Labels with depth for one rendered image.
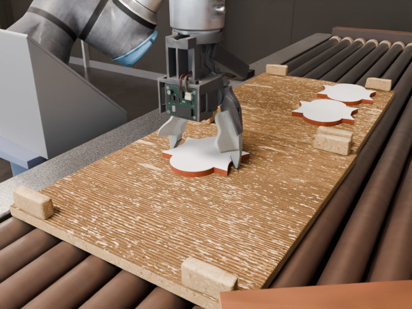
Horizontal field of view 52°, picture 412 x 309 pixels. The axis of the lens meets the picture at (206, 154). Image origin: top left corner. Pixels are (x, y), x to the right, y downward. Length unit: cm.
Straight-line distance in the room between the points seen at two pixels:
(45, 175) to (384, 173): 55
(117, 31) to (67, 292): 66
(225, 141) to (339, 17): 303
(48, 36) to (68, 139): 22
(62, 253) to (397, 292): 37
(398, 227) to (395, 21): 296
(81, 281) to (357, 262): 31
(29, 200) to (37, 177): 16
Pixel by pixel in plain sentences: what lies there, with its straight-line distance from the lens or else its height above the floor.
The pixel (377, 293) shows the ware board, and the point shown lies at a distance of 31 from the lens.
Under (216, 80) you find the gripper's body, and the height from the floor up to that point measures 108.
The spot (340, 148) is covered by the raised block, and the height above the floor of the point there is 95.
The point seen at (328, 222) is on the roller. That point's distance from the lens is 59.
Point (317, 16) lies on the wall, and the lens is 366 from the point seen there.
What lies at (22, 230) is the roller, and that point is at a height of 91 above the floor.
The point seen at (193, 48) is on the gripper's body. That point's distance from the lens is 57.
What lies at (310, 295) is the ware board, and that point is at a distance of 29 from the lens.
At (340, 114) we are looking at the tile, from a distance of 89.
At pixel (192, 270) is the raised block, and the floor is 96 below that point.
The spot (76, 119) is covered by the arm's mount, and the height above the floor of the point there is 93.
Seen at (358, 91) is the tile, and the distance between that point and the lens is 107.
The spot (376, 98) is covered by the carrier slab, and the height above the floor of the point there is 94.
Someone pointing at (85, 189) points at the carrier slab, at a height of 94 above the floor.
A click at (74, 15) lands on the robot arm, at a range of 101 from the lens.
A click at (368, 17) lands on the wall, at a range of 354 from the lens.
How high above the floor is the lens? 124
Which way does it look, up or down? 25 degrees down
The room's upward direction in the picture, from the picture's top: straight up
